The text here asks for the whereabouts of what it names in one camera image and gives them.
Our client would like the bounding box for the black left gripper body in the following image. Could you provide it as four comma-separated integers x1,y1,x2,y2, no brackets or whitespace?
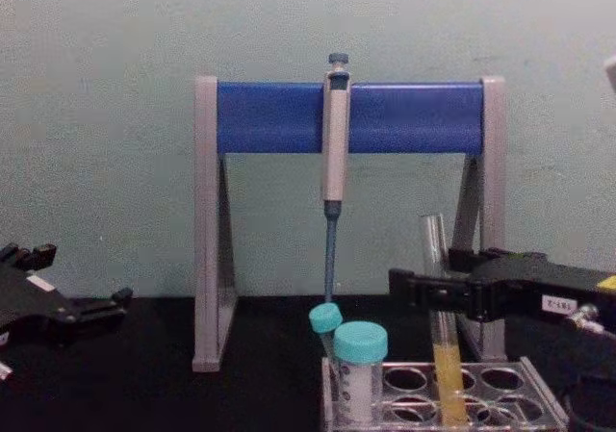
0,257,83,352

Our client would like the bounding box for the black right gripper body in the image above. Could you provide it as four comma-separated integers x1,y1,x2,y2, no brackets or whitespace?
467,251,616,330

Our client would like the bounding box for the glass test tube yellow liquid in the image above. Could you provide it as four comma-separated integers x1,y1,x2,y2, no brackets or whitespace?
420,213,471,427

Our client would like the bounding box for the black table cloth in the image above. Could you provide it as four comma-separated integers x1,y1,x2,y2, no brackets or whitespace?
0,294,616,432

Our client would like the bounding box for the large tube with teal cap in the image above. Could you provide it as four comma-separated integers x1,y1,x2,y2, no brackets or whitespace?
332,320,390,426

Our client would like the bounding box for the small tube with teal cap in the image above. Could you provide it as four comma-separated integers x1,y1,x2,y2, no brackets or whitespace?
308,302,345,371

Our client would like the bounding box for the clear plastic tube rack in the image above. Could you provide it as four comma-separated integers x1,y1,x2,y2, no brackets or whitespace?
321,355,570,432

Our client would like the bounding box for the grey and blue pipette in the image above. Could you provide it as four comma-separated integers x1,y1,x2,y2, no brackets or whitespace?
321,52,353,306

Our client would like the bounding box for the grey stand with blue bar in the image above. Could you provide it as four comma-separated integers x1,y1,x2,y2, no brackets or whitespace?
192,74,508,373

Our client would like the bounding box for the thin cable with silver plug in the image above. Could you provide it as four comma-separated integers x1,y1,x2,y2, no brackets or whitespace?
566,303,616,341

